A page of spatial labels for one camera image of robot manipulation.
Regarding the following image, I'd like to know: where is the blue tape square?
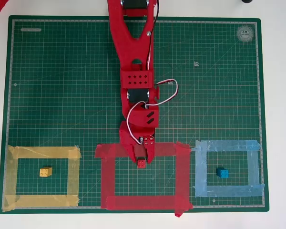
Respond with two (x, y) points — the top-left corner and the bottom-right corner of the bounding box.
(191, 139), (266, 198)

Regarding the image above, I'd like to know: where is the green cutting mat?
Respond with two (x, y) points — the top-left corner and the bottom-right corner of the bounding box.
(0, 15), (270, 215)

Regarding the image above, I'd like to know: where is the white gripper servo cable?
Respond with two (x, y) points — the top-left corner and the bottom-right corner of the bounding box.
(126, 101), (147, 145)

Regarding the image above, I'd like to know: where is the blue cube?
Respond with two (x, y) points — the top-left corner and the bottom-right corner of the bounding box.
(216, 167), (229, 179)

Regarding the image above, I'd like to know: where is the yellow cube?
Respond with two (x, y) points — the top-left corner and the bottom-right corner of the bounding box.
(39, 167), (53, 177)

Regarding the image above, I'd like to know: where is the forearm servo cable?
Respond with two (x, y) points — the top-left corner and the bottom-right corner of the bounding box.
(146, 0), (160, 71)

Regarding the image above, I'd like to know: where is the red tape square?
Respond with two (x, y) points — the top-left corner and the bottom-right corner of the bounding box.
(94, 141), (194, 218)

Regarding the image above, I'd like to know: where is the looping wrist servo cable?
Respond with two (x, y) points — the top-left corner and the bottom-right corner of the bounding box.
(144, 79), (179, 108)

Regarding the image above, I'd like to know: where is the yellow tape square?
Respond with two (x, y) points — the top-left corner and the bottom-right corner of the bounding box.
(2, 145), (82, 212)

